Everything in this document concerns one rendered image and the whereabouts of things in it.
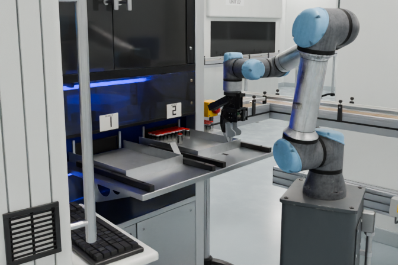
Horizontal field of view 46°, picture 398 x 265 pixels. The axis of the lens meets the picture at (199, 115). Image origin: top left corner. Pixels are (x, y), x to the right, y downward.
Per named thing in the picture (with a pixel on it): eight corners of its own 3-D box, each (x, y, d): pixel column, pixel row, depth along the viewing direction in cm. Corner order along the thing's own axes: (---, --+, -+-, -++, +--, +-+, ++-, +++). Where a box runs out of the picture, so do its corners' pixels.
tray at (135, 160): (68, 161, 176) (68, 152, 176) (124, 148, 195) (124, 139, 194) (126, 181, 153) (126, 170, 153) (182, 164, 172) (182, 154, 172)
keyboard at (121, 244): (32, 217, 143) (32, 209, 143) (76, 206, 152) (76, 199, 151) (94, 269, 113) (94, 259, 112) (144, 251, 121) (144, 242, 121)
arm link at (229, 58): (231, 53, 179) (218, 52, 186) (231, 82, 181) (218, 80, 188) (248, 52, 183) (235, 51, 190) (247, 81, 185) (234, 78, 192)
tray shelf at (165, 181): (57, 168, 173) (57, 164, 173) (189, 136, 223) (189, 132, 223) (143, 201, 141) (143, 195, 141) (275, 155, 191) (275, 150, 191)
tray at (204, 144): (139, 144, 201) (138, 136, 200) (182, 134, 219) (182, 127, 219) (198, 160, 178) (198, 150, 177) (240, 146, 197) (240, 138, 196)
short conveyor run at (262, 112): (189, 139, 226) (189, 107, 223) (167, 134, 236) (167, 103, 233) (272, 119, 275) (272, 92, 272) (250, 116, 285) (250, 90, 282)
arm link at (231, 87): (219, 80, 187) (232, 78, 193) (218, 92, 188) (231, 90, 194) (234, 82, 182) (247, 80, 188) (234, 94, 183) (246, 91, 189)
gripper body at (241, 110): (236, 124, 184) (236, 93, 182) (219, 121, 190) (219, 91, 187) (247, 121, 190) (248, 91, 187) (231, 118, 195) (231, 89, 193)
